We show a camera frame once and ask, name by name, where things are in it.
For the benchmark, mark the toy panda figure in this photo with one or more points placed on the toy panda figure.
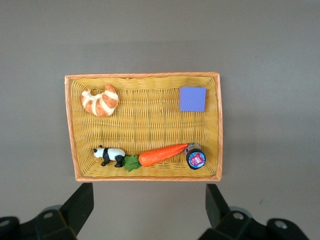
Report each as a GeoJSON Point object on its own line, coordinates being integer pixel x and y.
{"type": "Point", "coordinates": [112, 153]}

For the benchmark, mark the orange toy carrot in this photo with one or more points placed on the orange toy carrot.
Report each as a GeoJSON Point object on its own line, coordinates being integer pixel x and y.
{"type": "Point", "coordinates": [160, 155]}

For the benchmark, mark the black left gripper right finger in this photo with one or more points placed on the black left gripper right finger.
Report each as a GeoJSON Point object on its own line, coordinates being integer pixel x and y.
{"type": "Point", "coordinates": [232, 225]}

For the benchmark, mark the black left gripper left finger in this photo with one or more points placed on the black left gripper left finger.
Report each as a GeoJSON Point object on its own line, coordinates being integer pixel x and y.
{"type": "Point", "coordinates": [62, 222]}

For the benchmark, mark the toy croissant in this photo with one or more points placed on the toy croissant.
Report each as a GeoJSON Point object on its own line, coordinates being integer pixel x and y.
{"type": "Point", "coordinates": [102, 105]}

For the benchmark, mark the orange rimmed yellow wicker basket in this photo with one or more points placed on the orange rimmed yellow wicker basket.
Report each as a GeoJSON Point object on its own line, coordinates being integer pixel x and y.
{"type": "Point", "coordinates": [150, 125]}

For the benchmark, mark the brown table cover sheet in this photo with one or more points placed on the brown table cover sheet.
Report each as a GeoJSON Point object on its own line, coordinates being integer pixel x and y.
{"type": "Point", "coordinates": [150, 37]}

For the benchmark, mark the purple cube block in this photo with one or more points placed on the purple cube block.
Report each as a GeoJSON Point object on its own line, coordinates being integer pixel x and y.
{"type": "Point", "coordinates": [192, 98]}

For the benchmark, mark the small bottle with pink cap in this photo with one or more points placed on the small bottle with pink cap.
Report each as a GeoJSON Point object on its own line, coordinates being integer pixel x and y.
{"type": "Point", "coordinates": [196, 158]}

